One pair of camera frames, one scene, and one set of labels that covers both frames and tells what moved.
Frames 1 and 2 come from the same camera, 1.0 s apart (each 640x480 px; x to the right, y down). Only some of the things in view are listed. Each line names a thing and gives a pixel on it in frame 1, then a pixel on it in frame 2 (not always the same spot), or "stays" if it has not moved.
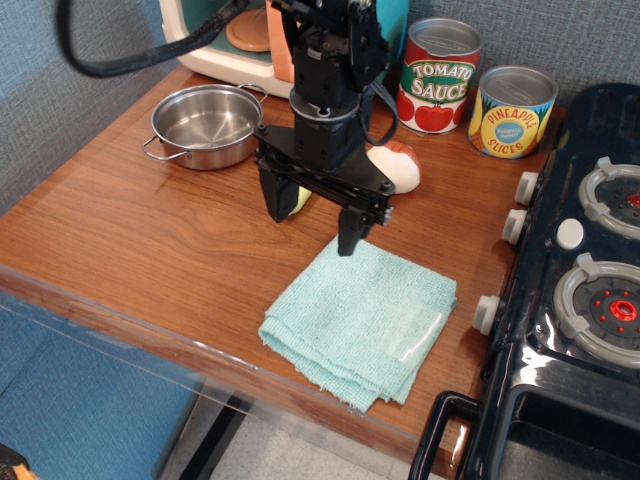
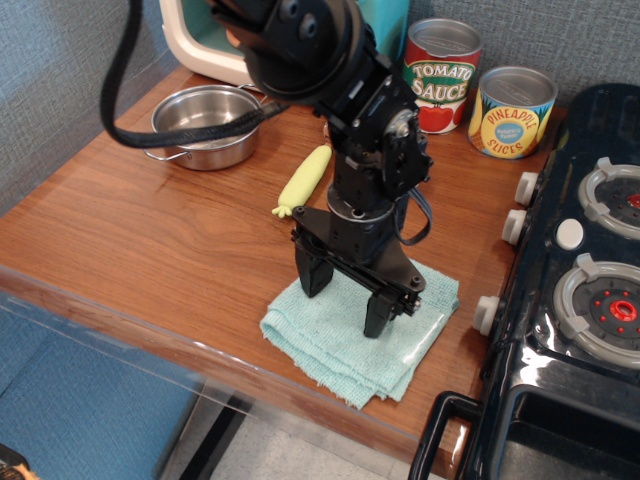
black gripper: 326,150 to 360,241
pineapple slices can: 511,111 stays
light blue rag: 361,325 stays
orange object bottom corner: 14,466 stays
